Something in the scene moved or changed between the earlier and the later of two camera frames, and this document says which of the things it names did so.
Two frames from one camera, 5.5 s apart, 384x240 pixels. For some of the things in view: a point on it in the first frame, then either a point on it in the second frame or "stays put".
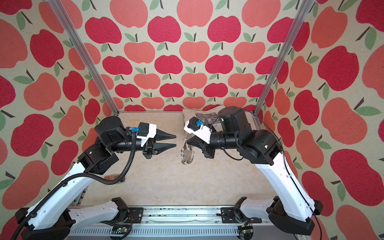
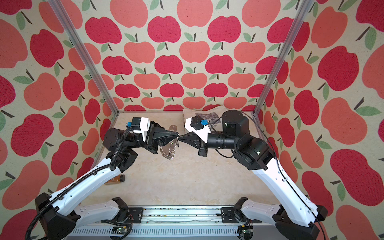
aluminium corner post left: [65, 19] stays put
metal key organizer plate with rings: [187, 153] -> [168, 151]
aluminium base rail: [168, 216] stays put
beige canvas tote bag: [210, 115] stays put
